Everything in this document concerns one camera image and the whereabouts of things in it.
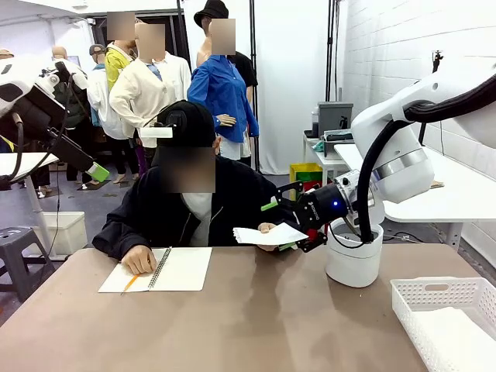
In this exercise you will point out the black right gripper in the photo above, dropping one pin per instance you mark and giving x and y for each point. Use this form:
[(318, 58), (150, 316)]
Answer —
[(323, 207)]

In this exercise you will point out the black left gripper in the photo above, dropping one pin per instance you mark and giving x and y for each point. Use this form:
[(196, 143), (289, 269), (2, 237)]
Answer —
[(38, 110)]

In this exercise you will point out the torn white notebook sheet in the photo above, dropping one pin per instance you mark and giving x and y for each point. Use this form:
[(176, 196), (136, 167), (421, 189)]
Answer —
[(252, 236)]

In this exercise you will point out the white spiral notebook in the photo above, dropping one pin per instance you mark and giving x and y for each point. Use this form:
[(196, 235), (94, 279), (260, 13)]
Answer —
[(182, 269)]

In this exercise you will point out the orange pencil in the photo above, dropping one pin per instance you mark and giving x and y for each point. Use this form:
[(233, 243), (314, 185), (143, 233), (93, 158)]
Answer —
[(131, 282)]

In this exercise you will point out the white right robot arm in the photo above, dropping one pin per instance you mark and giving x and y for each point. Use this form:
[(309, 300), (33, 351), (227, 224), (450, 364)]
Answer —
[(391, 155)]

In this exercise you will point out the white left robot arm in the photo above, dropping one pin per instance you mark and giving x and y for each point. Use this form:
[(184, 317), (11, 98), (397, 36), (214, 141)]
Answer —
[(19, 73)]

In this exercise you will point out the person's black-sleeved right forearm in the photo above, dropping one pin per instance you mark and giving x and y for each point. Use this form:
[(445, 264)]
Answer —
[(112, 242)]

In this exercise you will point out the person's left hand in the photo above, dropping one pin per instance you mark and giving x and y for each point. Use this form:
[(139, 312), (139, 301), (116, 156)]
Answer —
[(267, 228)]

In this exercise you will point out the person's right hand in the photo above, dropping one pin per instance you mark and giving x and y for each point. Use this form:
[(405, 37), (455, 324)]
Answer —
[(139, 259)]

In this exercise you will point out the white background table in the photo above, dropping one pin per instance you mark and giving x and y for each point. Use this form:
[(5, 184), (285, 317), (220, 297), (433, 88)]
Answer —
[(35, 159)]

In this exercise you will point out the mannequin in dark jacket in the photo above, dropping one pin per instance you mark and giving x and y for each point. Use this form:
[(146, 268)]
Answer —
[(75, 112)]

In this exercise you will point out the green bag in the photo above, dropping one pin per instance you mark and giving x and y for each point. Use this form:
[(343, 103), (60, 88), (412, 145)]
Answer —
[(310, 175)]

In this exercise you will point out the yellow bag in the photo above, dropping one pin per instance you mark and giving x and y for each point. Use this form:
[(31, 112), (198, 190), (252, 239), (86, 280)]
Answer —
[(294, 174)]

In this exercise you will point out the capped mannequin in white shirt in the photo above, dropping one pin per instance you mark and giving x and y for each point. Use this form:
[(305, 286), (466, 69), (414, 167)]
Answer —
[(101, 104)]

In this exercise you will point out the small white side table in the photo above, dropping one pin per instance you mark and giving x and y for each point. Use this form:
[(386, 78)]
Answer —
[(329, 162)]

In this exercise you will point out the white round trash bin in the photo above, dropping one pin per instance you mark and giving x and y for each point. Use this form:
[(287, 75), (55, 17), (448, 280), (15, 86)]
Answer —
[(352, 267)]

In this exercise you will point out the person in black jacket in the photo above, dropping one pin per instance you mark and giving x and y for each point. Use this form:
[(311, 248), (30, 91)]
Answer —
[(240, 193)]

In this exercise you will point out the white storage box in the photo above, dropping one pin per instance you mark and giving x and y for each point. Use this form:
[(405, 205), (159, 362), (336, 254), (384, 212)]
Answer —
[(69, 232)]

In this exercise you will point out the teal cloth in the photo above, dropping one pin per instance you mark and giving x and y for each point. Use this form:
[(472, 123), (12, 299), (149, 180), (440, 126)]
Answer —
[(318, 146)]

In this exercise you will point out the mannequin in cream jacket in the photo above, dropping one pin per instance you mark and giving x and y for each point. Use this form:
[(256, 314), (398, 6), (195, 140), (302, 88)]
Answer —
[(143, 93)]

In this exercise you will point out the grey tray with green contents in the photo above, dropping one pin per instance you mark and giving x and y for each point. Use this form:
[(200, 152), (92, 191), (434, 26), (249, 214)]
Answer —
[(337, 136)]

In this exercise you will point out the mannequin in yellow shirt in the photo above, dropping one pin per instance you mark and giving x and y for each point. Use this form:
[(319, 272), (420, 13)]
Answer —
[(114, 66)]

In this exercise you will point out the grey plastic stool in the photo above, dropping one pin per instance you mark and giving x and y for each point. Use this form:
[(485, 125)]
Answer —
[(15, 236)]

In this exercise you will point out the small black dispenser bottle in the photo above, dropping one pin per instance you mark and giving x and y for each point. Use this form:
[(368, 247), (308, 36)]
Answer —
[(344, 123)]

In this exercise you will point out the grey box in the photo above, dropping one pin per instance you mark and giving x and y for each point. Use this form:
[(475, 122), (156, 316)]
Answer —
[(335, 116)]

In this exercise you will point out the black baseball cap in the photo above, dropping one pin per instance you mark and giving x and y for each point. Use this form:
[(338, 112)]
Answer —
[(193, 124)]

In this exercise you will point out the white perforated plastic basket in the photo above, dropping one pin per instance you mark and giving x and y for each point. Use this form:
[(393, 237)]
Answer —
[(403, 294)]

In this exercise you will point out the brown cardboard piece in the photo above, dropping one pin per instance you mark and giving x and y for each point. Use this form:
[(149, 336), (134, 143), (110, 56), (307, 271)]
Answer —
[(438, 184)]

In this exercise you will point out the mannequin in blue shirt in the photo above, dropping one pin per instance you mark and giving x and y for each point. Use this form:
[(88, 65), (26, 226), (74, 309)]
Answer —
[(221, 89)]

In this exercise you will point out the mannequin in black t-shirt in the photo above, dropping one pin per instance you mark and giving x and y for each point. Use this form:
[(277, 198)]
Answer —
[(246, 69)]

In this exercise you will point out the large white desk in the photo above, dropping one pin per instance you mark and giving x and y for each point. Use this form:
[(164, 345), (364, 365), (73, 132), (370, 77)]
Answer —
[(465, 201)]

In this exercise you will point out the black doorway pole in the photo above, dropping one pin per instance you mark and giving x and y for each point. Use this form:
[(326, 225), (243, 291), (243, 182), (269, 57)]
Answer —
[(180, 23)]

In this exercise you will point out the black light stand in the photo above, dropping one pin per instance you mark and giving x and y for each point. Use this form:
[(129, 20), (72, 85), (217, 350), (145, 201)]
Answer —
[(329, 46)]

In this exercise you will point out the black backdrop pole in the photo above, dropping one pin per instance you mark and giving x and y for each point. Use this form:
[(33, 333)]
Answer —
[(253, 38)]

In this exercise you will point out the white paper stack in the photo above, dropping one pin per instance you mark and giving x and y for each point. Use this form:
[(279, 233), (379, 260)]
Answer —
[(453, 341)]

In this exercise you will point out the black bucket hat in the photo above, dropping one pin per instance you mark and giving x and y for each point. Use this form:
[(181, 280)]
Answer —
[(212, 9)]

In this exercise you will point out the white head-mounted camera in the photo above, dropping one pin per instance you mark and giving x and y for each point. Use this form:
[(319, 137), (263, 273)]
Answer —
[(157, 132)]

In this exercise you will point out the black camera tripod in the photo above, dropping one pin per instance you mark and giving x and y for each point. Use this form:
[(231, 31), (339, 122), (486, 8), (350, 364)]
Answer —
[(437, 64)]

